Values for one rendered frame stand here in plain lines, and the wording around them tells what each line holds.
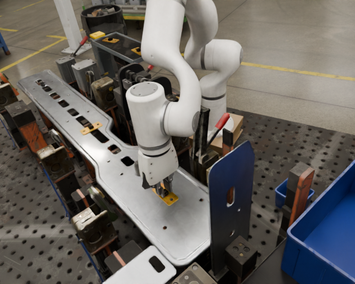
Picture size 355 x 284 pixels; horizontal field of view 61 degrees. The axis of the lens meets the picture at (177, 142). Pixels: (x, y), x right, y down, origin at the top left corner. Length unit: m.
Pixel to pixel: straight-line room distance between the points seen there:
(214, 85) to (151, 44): 0.61
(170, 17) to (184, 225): 0.51
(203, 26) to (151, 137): 0.49
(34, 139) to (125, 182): 0.66
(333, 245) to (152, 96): 0.51
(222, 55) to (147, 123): 0.61
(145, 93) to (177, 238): 0.37
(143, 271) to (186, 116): 0.37
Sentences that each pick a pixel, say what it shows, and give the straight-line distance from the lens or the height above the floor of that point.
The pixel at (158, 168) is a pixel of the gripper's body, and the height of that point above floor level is 1.13.
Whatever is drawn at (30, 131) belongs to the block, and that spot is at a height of 0.93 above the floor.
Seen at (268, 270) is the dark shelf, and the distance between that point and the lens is 0.72.
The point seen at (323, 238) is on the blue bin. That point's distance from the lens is 0.78.
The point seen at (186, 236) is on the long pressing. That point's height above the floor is 1.00.
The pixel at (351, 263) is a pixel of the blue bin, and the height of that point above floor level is 1.03.
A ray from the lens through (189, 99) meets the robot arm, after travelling 0.63.
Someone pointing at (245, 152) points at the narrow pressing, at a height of 1.32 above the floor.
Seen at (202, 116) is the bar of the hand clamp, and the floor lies 1.20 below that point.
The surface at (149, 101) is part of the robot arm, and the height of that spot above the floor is 1.34.
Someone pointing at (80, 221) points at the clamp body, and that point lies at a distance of 0.83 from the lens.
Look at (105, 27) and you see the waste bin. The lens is 3.72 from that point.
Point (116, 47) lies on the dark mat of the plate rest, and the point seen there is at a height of 1.16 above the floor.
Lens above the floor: 1.66
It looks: 39 degrees down
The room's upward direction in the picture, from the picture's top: 8 degrees counter-clockwise
